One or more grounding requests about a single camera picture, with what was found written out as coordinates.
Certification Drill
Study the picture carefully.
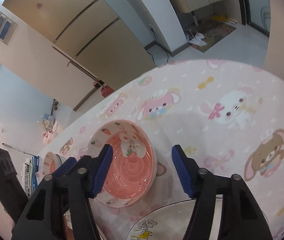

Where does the pink cartoon tablecloth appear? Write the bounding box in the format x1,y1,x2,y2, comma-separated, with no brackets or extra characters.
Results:
40,60,284,239

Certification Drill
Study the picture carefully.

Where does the patterned bathroom floor mat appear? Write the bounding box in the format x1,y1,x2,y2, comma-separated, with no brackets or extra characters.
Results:
185,19,236,53

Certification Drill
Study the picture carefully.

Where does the white cartoon cat plate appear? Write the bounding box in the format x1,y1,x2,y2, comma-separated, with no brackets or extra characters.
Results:
126,198,224,240

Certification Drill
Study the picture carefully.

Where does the pink strawberry rabbit bowl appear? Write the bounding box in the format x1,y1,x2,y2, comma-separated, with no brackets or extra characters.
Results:
87,120,157,209

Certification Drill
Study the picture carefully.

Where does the beige three-door refrigerator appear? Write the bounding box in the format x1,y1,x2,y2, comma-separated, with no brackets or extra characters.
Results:
3,0,155,90

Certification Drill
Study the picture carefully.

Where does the electrical panel box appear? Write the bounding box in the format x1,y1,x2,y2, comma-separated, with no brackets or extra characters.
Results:
0,11,18,45

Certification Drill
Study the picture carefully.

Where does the stack of books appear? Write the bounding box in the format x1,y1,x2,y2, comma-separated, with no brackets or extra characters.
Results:
21,156,40,196

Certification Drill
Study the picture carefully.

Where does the red broom and dustpan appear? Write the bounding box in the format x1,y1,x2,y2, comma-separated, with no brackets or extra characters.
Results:
51,46,115,98

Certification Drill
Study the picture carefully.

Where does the pink plastic bags pile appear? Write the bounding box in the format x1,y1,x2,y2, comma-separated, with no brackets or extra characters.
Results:
38,114,64,145

